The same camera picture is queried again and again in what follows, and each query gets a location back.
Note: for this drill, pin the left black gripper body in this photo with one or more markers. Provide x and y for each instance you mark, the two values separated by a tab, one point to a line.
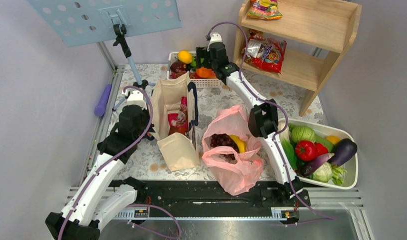
146	118

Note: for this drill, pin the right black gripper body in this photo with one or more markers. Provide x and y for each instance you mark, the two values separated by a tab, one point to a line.
202	53

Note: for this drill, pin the orange fruit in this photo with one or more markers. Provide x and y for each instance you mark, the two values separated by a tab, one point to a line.
205	73

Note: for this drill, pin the beige canvas tote bag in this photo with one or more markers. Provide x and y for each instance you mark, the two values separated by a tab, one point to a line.
179	151

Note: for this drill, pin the dark red grapes bunch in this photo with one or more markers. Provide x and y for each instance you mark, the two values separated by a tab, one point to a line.
224	140

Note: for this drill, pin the yellow banana bunch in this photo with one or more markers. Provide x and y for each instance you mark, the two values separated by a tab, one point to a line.
242	145

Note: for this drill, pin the pink plastic grocery bag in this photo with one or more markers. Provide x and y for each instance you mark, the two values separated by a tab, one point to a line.
236	172

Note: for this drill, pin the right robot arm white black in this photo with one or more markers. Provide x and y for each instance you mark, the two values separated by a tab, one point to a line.
263	118

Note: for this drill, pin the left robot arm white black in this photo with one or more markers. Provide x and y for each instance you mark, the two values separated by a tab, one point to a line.
85	215

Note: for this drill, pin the white perforated fruit basket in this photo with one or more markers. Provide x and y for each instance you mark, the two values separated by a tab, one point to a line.
199	82

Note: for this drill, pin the dark red plum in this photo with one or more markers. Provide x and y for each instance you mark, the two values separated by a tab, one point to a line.
178	67

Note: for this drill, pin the pink snack packet in tote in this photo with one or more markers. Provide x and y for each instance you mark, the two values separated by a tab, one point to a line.
178	122

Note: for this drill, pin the red snack bag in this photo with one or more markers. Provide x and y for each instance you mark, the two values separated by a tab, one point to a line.
264	53

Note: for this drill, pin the colourful snack bag top shelf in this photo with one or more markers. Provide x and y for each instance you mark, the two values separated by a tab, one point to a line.
264	10

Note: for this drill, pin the wooden two-tier shelf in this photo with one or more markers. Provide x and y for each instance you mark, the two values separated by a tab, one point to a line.
318	34

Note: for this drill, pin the light blue music stand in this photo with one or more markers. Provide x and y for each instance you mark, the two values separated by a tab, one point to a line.
81	22

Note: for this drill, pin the slim purple eggplant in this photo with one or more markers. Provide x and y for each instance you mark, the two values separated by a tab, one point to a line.
310	167

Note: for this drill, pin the yellow orange pepper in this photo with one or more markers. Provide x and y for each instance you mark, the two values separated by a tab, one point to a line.
333	139

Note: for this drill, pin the pale green cabbage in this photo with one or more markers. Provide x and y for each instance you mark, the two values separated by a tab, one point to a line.
324	173

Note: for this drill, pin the white vegetable bin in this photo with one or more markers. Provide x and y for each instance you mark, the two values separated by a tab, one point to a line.
351	166

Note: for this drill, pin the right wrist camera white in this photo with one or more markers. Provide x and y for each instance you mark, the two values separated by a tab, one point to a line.
215	41

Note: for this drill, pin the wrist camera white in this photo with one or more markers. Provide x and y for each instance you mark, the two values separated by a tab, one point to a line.
137	98
215	41

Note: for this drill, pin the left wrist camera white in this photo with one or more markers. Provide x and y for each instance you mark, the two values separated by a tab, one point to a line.
137	98

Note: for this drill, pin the purple handle tool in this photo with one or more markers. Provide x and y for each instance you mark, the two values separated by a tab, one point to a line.
100	108

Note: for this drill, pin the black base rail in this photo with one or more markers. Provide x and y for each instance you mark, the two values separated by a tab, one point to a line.
207	200

